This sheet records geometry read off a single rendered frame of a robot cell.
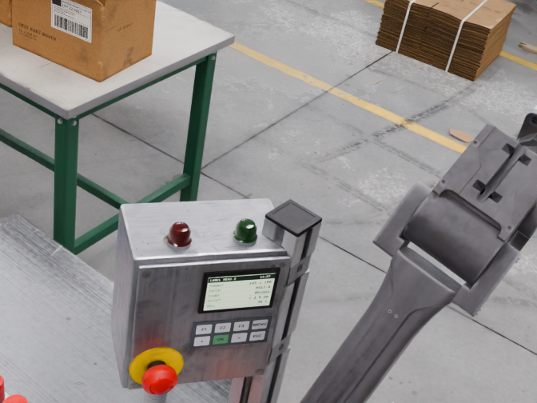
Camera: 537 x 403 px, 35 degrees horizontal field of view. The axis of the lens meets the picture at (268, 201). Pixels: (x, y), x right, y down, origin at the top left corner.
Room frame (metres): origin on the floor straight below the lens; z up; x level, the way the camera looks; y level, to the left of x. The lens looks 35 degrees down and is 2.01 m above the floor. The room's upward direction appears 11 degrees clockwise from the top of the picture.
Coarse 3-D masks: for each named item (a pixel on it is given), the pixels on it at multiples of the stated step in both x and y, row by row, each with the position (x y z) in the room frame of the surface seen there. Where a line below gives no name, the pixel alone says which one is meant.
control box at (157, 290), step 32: (128, 224) 0.68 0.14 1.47; (160, 224) 0.69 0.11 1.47; (192, 224) 0.70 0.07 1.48; (224, 224) 0.71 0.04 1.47; (256, 224) 0.72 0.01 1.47; (128, 256) 0.64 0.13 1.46; (160, 256) 0.64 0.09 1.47; (192, 256) 0.65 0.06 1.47; (224, 256) 0.66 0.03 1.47; (256, 256) 0.67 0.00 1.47; (288, 256) 0.68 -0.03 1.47; (128, 288) 0.63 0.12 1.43; (160, 288) 0.63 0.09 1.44; (192, 288) 0.64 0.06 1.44; (128, 320) 0.63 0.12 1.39; (160, 320) 0.63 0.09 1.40; (192, 320) 0.64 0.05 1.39; (128, 352) 0.63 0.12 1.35; (160, 352) 0.63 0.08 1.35; (192, 352) 0.65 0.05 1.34; (224, 352) 0.66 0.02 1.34; (256, 352) 0.67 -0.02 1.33; (128, 384) 0.62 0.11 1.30
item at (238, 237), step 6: (240, 222) 0.69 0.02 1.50; (246, 222) 0.69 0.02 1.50; (252, 222) 0.69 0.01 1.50; (240, 228) 0.68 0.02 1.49; (246, 228) 0.68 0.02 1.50; (252, 228) 0.68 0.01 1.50; (234, 234) 0.69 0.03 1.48; (240, 234) 0.68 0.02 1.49; (246, 234) 0.68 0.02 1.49; (252, 234) 0.68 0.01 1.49; (234, 240) 0.68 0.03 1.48; (240, 240) 0.68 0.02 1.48; (246, 240) 0.68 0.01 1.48; (252, 240) 0.68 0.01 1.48; (246, 246) 0.68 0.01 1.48
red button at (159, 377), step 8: (152, 368) 0.61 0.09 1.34; (160, 368) 0.61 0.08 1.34; (168, 368) 0.62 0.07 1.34; (144, 376) 0.61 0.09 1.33; (152, 376) 0.60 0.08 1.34; (160, 376) 0.61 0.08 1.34; (168, 376) 0.61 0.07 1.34; (176, 376) 0.62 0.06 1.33; (144, 384) 0.60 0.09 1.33; (152, 384) 0.60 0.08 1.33; (160, 384) 0.60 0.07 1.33; (168, 384) 0.61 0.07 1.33; (176, 384) 0.62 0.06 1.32; (152, 392) 0.60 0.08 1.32; (160, 392) 0.60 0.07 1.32
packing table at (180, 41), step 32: (0, 32) 2.38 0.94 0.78; (160, 32) 2.60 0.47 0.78; (192, 32) 2.65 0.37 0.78; (224, 32) 2.70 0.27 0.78; (0, 64) 2.18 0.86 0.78; (32, 64) 2.21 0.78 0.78; (160, 64) 2.38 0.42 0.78; (192, 64) 2.58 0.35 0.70; (32, 96) 2.06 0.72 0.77; (64, 96) 2.07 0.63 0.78; (96, 96) 2.10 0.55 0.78; (128, 96) 2.29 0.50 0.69; (0, 128) 2.72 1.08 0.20; (64, 128) 2.05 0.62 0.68; (192, 128) 2.65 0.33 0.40; (64, 160) 2.05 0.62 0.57; (192, 160) 2.64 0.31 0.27; (64, 192) 2.05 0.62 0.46; (96, 192) 2.44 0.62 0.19; (160, 192) 2.50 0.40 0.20; (192, 192) 2.65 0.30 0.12; (64, 224) 2.05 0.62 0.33
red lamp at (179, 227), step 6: (180, 222) 0.67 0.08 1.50; (174, 228) 0.66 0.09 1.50; (180, 228) 0.66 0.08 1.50; (186, 228) 0.66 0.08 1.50; (168, 234) 0.67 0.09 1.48; (174, 234) 0.65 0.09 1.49; (180, 234) 0.65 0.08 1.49; (186, 234) 0.66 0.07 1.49; (168, 240) 0.66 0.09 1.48; (174, 240) 0.65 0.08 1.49; (180, 240) 0.65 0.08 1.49; (186, 240) 0.66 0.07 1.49; (168, 246) 0.65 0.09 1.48; (174, 246) 0.65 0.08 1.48; (180, 246) 0.65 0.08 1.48; (186, 246) 0.65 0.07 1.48
